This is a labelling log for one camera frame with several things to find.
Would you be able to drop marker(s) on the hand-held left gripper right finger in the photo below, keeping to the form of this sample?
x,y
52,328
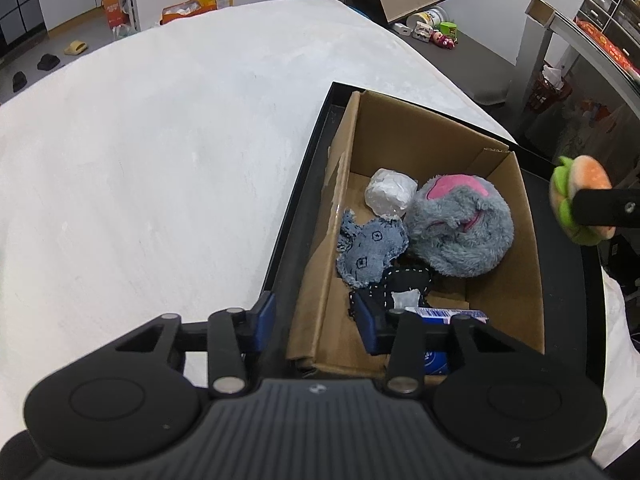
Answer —
x,y
370,332

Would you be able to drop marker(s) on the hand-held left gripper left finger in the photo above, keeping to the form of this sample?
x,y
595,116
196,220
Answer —
x,y
265,320

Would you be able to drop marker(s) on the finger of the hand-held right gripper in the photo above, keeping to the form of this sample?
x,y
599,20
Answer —
x,y
607,207

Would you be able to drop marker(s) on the burger plush toy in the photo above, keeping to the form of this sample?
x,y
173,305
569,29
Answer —
x,y
590,172

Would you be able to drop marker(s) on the black stitched plush toy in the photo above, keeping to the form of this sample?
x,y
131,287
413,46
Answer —
x,y
400,281

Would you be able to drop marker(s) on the large black tray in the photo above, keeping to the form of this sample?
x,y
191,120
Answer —
x,y
560,260

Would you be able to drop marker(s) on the denim plush toy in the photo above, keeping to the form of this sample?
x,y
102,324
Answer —
x,y
372,250

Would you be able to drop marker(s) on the grey pink plush toy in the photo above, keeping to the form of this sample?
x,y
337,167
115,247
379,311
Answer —
x,y
460,230

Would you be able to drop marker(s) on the white soft packet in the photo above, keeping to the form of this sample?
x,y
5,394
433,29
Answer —
x,y
390,192

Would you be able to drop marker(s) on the brown cardboard box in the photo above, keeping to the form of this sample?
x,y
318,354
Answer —
x,y
400,130

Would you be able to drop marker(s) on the blue white tissue packet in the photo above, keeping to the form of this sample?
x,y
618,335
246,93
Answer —
x,y
450,316

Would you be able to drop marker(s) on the red basket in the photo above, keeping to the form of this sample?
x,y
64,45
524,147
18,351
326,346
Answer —
x,y
547,87

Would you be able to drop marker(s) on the white desk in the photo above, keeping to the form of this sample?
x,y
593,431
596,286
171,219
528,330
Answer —
x,y
590,55

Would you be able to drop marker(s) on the red flat packet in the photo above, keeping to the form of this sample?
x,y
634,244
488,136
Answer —
x,y
610,47

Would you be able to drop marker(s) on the grey low table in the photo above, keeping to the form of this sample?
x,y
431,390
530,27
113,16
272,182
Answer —
x,y
470,65

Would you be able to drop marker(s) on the grey drawer cabinet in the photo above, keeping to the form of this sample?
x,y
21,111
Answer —
x,y
607,0

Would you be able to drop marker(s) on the pile of small toys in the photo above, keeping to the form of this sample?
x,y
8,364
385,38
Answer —
x,y
442,37

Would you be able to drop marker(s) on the white round can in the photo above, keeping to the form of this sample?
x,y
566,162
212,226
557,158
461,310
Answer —
x,y
430,17

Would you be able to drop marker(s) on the orange cardboard box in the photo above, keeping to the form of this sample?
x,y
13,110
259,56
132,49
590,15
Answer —
x,y
195,7

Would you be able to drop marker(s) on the yellow slipper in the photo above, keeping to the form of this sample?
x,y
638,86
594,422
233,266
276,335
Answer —
x,y
75,48

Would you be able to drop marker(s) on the black slipper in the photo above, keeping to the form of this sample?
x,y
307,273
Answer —
x,y
20,82
48,62

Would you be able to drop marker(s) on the orange carton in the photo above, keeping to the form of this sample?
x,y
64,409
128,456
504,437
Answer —
x,y
114,7

